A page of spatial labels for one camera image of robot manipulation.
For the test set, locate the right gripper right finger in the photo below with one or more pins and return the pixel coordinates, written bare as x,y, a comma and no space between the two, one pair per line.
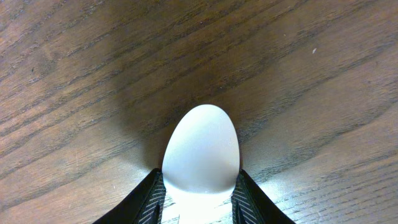
250,205

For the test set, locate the white spoon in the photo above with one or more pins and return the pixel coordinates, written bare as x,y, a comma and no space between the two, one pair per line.
201,163

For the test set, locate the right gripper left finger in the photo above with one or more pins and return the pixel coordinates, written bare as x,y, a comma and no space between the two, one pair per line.
143,205

